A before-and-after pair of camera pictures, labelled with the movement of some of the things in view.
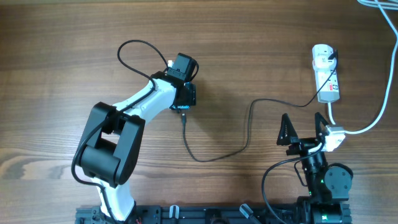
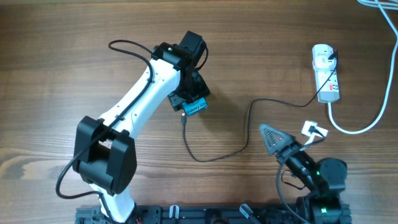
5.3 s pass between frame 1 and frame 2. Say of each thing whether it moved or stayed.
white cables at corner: stayed
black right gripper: moved
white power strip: stayed
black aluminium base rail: stayed
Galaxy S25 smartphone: moved
